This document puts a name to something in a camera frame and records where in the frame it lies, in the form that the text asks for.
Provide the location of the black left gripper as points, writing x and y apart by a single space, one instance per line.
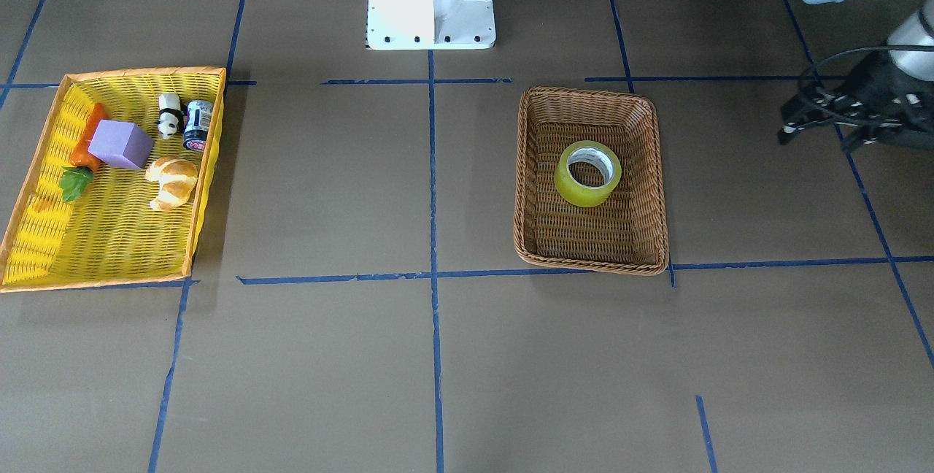
873 88

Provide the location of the yellow tape roll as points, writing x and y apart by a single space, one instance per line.
594 154

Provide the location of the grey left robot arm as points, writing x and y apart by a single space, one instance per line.
912 43

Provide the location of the brown wicker basket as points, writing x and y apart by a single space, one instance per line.
628 232

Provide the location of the yellow plastic basket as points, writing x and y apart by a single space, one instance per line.
110 236

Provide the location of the small dark can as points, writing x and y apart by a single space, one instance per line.
199 117

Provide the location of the toy croissant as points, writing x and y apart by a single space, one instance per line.
176 177

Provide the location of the toy panda figure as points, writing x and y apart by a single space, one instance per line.
171 116

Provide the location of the purple foam block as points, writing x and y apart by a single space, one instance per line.
121 144

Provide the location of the toy carrot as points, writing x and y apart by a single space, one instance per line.
82 163

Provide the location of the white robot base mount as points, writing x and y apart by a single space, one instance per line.
397 25

